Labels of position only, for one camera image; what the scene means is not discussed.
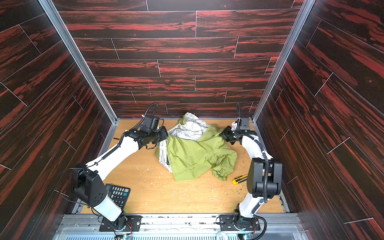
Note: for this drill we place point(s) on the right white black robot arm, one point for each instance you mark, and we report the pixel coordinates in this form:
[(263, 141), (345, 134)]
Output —
[(264, 180)]

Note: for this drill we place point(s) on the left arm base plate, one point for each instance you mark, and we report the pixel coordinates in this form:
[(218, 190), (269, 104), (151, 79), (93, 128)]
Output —
[(129, 223)]

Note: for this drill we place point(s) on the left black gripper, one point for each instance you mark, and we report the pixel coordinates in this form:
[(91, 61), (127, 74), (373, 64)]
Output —
[(162, 135)]

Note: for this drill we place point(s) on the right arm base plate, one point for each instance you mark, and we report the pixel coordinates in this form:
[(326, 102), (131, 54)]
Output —
[(232, 223)]

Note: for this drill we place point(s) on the yellow utility knife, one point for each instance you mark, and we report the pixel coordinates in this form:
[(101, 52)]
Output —
[(239, 179)]

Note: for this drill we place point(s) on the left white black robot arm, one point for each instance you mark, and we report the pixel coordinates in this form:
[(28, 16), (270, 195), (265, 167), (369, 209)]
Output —
[(88, 183)]

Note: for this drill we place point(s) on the green jacket with printed lining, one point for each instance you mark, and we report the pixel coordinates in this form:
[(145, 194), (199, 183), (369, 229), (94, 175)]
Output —
[(193, 147)]

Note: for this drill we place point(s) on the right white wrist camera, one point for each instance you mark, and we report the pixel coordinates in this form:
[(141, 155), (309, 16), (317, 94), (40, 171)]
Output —
[(234, 125)]

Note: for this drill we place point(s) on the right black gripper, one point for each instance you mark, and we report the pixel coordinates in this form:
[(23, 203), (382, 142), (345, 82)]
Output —
[(227, 135)]

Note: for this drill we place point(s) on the black calculator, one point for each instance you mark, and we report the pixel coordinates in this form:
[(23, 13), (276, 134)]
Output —
[(119, 195)]

